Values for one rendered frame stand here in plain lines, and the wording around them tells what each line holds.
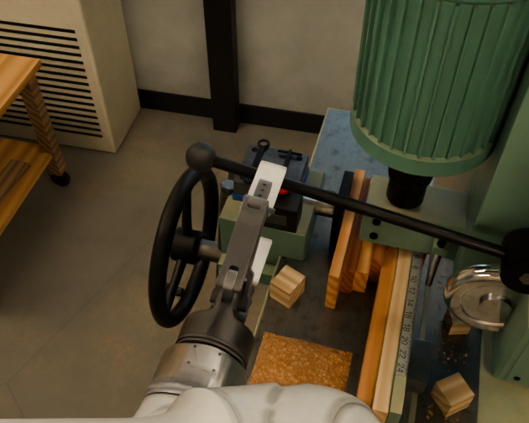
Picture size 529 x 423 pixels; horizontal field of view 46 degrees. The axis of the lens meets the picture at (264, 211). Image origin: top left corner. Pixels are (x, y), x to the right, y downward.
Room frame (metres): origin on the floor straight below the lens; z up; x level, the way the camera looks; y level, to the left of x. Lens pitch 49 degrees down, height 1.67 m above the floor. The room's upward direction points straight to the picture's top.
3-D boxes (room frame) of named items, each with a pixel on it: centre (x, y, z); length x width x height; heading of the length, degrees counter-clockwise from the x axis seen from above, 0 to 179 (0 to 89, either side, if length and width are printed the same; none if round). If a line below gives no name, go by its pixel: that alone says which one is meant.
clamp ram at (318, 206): (0.64, -0.09, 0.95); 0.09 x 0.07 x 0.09; 164
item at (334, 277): (0.59, -0.12, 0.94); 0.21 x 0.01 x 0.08; 164
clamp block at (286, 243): (0.66, -0.01, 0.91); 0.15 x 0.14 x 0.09; 164
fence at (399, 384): (0.60, -0.24, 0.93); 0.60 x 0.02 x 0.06; 164
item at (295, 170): (0.65, -0.01, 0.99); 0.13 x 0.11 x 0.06; 164
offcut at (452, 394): (0.39, -0.27, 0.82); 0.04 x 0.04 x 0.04; 24
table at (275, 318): (0.64, -0.10, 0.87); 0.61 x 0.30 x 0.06; 164
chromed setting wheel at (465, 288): (0.43, -0.28, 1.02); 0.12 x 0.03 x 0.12; 74
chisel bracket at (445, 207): (0.57, -0.21, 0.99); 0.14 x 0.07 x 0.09; 74
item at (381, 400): (0.60, -0.22, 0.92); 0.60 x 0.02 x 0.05; 164
